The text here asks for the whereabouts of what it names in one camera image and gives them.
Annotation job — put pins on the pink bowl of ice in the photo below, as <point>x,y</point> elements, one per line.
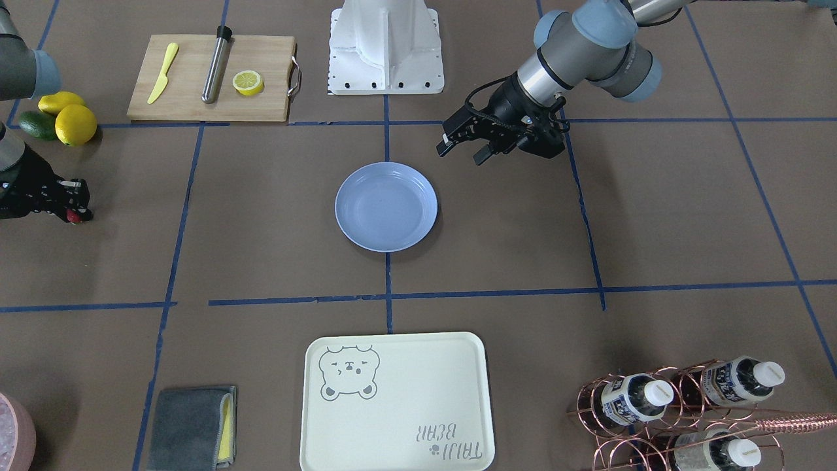
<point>18,435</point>

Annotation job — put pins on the whole yellow lemon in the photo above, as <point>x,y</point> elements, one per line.
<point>75,125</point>

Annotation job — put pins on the tea bottle white cap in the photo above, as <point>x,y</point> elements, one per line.
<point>629,400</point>

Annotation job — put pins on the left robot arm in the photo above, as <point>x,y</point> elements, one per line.
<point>595,43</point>

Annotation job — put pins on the blue round plate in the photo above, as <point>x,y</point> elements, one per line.
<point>386,207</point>

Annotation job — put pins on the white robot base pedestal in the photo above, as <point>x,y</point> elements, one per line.
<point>385,47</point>

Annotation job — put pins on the steel muddler black tip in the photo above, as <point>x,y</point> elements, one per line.
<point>217,65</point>

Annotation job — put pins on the red strawberry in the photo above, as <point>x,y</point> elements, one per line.
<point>73,217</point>

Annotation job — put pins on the grey and yellow cloth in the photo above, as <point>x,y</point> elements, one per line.
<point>194,428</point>

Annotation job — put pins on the lemon half slice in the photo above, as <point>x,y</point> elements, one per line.
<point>248,83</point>

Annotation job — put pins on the copper wire bottle rack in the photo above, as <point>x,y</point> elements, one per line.
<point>643,446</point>

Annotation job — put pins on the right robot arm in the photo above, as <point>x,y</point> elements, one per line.
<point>25,74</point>

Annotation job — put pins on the green lime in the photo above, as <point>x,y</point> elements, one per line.
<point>38,124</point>

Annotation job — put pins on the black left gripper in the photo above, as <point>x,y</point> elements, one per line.
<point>504,104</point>

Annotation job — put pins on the copper bar spoon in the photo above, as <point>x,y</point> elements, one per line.
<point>799,423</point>

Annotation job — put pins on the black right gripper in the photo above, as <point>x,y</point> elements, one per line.
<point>27,184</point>

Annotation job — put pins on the yellow plastic knife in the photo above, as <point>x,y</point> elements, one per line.
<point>162,80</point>

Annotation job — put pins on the cream bear serving tray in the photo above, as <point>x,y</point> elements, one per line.
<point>397,402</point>

